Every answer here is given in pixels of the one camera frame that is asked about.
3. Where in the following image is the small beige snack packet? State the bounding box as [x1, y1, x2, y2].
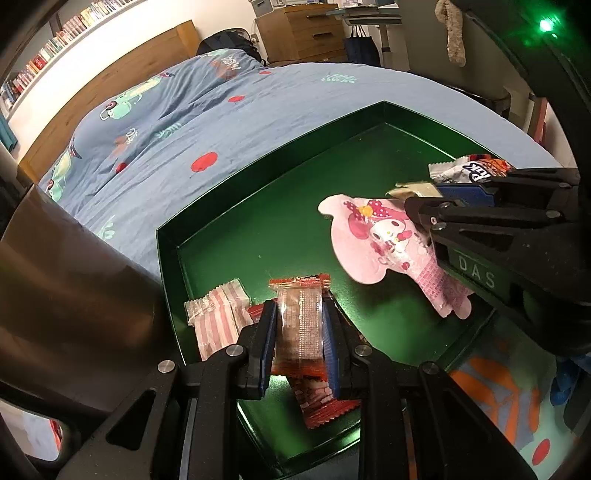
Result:
[387, 182, 442, 201]

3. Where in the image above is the white blue snack bag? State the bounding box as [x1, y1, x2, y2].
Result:
[429, 154, 515, 184]

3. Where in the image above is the pink My Melody packet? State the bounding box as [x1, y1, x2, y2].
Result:
[318, 194, 472, 319]

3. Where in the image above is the pink striped candy packet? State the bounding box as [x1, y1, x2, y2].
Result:
[184, 279, 253, 361]

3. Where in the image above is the red clear wafer packet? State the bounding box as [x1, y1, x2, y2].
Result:
[269, 273, 360, 429]

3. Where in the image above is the green shallow tray box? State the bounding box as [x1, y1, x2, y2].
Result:
[155, 100, 500, 479]

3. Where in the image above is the grey green chair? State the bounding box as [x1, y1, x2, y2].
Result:
[396, 0, 514, 116]

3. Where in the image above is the beige fluffy scarf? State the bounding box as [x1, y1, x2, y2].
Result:
[434, 0, 467, 68]

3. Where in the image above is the dark tote bag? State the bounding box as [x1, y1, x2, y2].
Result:
[344, 25, 382, 67]

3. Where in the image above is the white desk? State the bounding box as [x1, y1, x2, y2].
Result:
[325, 2, 402, 69]

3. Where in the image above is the wooden drawer chest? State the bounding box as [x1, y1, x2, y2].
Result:
[256, 3, 346, 66]

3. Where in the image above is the black backpack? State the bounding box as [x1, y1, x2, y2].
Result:
[197, 28, 264, 64]

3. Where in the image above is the blue cartoon duvet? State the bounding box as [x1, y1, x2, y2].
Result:
[40, 49, 555, 274]

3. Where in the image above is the teal curtain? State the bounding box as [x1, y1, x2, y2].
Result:
[0, 113, 18, 152]

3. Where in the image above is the wooden headboard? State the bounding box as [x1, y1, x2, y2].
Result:
[18, 20, 200, 182]

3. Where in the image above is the row of books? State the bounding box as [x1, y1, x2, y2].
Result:
[1, 0, 131, 116]

